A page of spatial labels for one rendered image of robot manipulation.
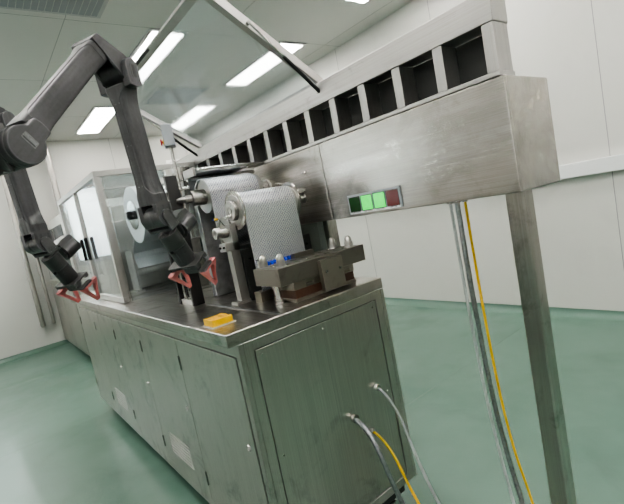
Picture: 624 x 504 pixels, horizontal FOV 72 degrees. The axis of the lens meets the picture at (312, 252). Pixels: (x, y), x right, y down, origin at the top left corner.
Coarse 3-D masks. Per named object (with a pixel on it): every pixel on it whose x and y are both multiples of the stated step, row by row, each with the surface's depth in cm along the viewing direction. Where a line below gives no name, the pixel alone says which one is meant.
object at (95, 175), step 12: (120, 168) 228; (156, 168) 240; (168, 168) 244; (84, 180) 236; (96, 180) 221; (72, 192) 266; (96, 192) 222; (60, 204) 309; (108, 216) 224; (108, 228) 224; (84, 240) 264; (108, 240) 224; (84, 252) 275; (120, 264) 226; (120, 276) 226; (120, 288) 227; (120, 300) 232
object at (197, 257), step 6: (186, 246) 122; (180, 252) 121; (186, 252) 122; (192, 252) 124; (198, 252) 127; (204, 252) 125; (174, 258) 122; (180, 258) 122; (186, 258) 122; (192, 258) 124; (198, 258) 124; (204, 258) 125; (174, 264) 126; (180, 264) 123; (186, 264) 123; (192, 264) 122; (198, 264) 122; (174, 270) 126
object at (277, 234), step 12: (276, 216) 165; (288, 216) 169; (252, 228) 158; (264, 228) 162; (276, 228) 165; (288, 228) 168; (300, 228) 172; (252, 240) 158; (264, 240) 161; (276, 240) 165; (288, 240) 168; (300, 240) 172; (264, 252) 161; (276, 252) 164; (288, 252) 168
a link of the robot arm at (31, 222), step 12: (0, 120) 128; (24, 168) 134; (12, 180) 132; (24, 180) 134; (12, 192) 132; (24, 192) 133; (24, 204) 133; (36, 204) 136; (24, 216) 133; (36, 216) 136; (24, 228) 134; (36, 228) 134; (24, 240) 136; (36, 240) 134; (36, 252) 137
